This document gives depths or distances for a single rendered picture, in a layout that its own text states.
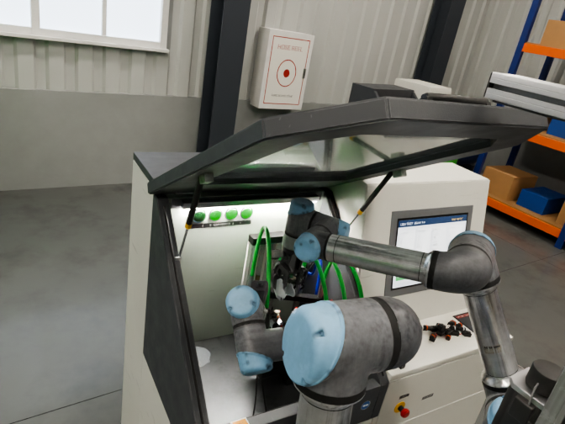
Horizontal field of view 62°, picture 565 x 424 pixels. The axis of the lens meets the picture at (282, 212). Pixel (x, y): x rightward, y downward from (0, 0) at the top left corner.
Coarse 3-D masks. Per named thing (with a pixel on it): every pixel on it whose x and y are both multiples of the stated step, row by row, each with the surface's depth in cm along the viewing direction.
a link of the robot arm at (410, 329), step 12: (384, 300) 81; (396, 300) 74; (396, 312) 71; (408, 312) 72; (408, 324) 71; (420, 324) 75; (408, 336) 70; (420, 336) 73; (408, 348) 70; (408, 360) 72
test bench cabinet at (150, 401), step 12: (144, 360) 177; (144, 372) 178; (144, 384) 179; (144, 396) 180; (156, 396) 164; (144, 408) 181; (156, 408) 165; (144, 420) 183; (156, 420) 166; (168, 420) 153; (372, 420) 168
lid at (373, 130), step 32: (448, 96) 88; (256, 128) 84; (288, 128) 80; (320, 128) 78; (352, 128) 79; (384, 128) 81; (416, 128) 84; (448, 128) 87; (480, 128) 90; (512, 128) 93; (544, 128) 98; (192, 160) 113; (224, 160) 98; (256, 160) 113; (288, 160) 118; (320, 160) 124; (352, 160) 129; (384, 160) 136; (416, 160) 138; (448, 160) 136; (160, 192) 147; (192, 192) 156
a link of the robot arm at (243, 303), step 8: (240, 288) 106; (248, 288) 106; (232, 296) 105; (240, 296) 105; (248, 296) 105; (256, 296) 106; (232, 304) 105; (240, 304) 105; (248, 304) 104; (256, 304) 105; (232, 312) 104; (240, 312) 104; (248, 312) 104; (256, 312) 106; (232, 320) 107; (240, 320) 105; (248, 320) 105
